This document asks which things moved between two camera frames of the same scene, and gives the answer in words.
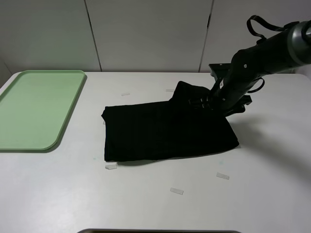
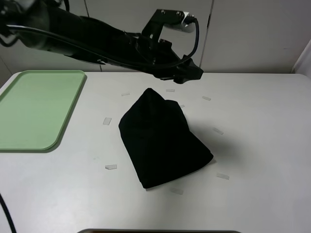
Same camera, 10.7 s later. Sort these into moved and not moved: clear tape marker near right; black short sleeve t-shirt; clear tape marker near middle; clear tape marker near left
Moved: black short sleeve t-shirt
Not moved: clear tape marker near middle; clear tape marker near left; clear tape marker near right
